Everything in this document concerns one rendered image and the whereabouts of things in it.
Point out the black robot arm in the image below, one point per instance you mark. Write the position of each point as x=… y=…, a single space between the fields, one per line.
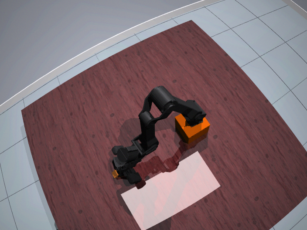
x=166 y=103

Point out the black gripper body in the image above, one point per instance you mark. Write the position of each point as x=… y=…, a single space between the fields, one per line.
x=132 y=176

